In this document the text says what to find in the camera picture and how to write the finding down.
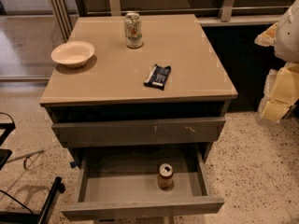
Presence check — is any metal railing with wooden top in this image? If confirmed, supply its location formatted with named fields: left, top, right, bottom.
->
left=50, top=0, right=294, bottom=38

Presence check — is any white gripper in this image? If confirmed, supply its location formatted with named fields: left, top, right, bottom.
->
left=254, top=22, right=299, bottom=122

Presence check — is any white bowl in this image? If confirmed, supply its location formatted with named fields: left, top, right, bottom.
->
left=51, top=41, right=95, bottom=68

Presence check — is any black chair frame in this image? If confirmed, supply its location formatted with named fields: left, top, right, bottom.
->
left=0, top=112, right=65, bottom=224

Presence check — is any black cable on floor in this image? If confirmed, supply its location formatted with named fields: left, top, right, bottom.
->
left=6, top=149, right=45, bottom=172

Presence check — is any closed grey top drawer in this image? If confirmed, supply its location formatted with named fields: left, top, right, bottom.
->
left=52, top=117, right=225, bottom=148

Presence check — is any open grey middle drawer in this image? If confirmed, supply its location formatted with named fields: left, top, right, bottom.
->
left=62, top=145, right=224, bottom=221

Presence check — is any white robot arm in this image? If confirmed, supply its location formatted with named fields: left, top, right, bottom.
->
left=254, top=0, right=299, bottom=123

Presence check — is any white green soda can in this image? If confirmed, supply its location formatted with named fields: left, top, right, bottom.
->
left=124, top=12, right=143, bottom=49

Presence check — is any orange soda can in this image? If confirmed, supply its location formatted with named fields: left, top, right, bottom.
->
left=157, top=163, right=174, bottom=189

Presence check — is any dark blue snack wrapper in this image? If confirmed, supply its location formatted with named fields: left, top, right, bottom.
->
left=144, top=64, right=171, bottom=91

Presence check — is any grey drawer cabinet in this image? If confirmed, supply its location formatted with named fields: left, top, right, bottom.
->
left=39, top=13, right=239, bottom=224

